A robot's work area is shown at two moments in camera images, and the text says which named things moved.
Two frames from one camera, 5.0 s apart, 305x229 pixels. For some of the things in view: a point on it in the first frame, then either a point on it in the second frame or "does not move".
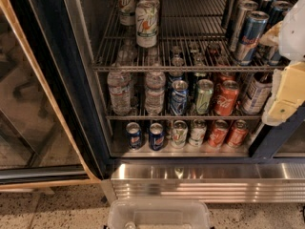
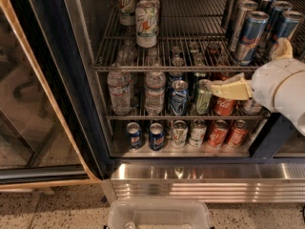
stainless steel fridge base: (215, 182) does not move
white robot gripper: (294, 37) → (268, 81)
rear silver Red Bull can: (231, 6) does not move
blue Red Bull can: (251, 31) does not move
